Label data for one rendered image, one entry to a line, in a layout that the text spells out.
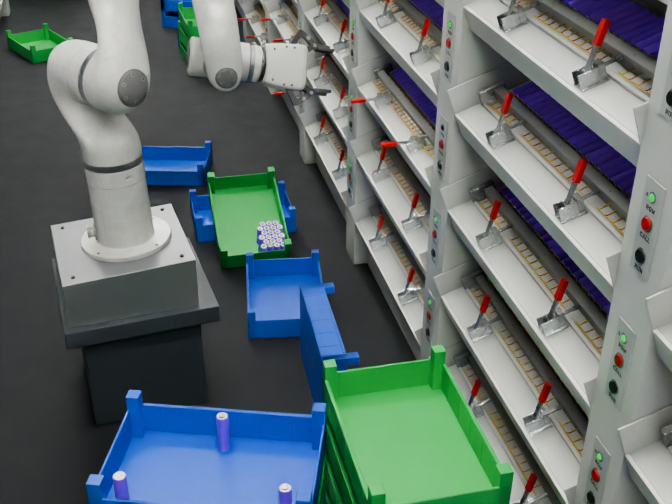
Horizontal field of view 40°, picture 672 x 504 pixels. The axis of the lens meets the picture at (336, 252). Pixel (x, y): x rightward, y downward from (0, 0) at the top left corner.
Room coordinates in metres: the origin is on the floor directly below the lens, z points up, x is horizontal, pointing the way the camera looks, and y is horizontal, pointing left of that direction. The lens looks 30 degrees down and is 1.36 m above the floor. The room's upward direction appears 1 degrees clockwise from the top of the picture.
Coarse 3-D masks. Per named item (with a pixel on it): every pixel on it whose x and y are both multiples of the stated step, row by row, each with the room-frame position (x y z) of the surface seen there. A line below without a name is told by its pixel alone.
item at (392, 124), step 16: (368, 64) 2.27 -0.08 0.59; (384, 64) 2.28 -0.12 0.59; (368, 80) 2.27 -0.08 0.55; (368, 96) 2.19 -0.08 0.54; (384, 112) 2.07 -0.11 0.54; (400, 112) 2.05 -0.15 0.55; (384, 128) 2.05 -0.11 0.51; (400, 128) 1.97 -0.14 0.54; (416, 160) 1.81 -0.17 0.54; (432, 160) 1.78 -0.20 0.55
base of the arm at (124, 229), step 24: (144, 168) 1.73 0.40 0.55; (96, 192) 1.67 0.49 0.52; (120, 192) 1.66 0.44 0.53; (144, 192) 1.70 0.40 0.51; (96, 216) 1.68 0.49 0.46; (120, 216) 1.66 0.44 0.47; (144, 216) 1.69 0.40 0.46; (96, 240) 1.70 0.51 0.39; (120, 240) 1.66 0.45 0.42; (144, 240) 1.68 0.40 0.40; (168, 240) 1.70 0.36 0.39
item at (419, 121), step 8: (384, 72) 2.24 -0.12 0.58; (384, 80) 2.19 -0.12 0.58; (392, 88) 2.13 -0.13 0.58; (400, 96) 2.08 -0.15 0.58; (400, 104) 2.06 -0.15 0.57; (408, 104) 2.02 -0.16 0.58; (408, 112) 1.99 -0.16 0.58; (416, 112) 1.97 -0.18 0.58; (408, 120) 1.97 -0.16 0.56; (416, 120) 1.93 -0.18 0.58; (424, 120) 1.92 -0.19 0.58; (424, 128) 1.88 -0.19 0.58; (432, 136) 1.84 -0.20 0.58; (432, 144) 1.83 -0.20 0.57
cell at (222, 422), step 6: (222, 414) 1.05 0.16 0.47; (216, 420) 1.05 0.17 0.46; (222, 420) 1.04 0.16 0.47; (228, 420) 1.05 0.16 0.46; (222, 426) 1.04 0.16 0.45; (228, 426) 1.05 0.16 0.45; (222, 432) 1.04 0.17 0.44; (228, 432) 1.05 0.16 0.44; (222, 438) 1.04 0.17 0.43; (228, 438) 1.05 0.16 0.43; (222, 444) 1.04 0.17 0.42; (228, 444) 1.05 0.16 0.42; (222, 450) 1.04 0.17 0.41; (228, 450) 1.05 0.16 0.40
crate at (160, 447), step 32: (128, 416) 1.07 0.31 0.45; (160, 416) 1.09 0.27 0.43; (192, 416) 1.08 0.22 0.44; (256, 416) 1.07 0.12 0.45; (288, 416) 1.07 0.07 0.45; (320, 416) 1.05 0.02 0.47; (128, 448) 1.05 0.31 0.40; (160, 448) 1.05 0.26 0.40; (192, 448) 1.05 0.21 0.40; (256, 448) 1.05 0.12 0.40; (288, 448) 1.05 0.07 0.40; (320, 448) 1.00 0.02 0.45; (96, 480) 0.90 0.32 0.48; (128, 480) 0.98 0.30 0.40; (160, 480) 0.98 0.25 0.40; (192, 480) 0.98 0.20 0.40; (224, 480) 0.98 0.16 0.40; (256, 480) 0.99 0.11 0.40; (288, 480) 0.99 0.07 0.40; (320, 480) 0.99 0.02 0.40
